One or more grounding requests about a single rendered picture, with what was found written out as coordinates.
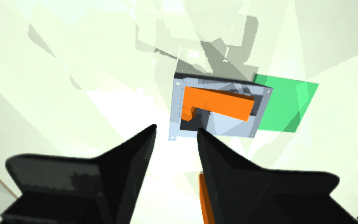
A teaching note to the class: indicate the orange l-shaped part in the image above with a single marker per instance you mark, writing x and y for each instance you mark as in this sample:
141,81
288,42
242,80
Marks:
219,101

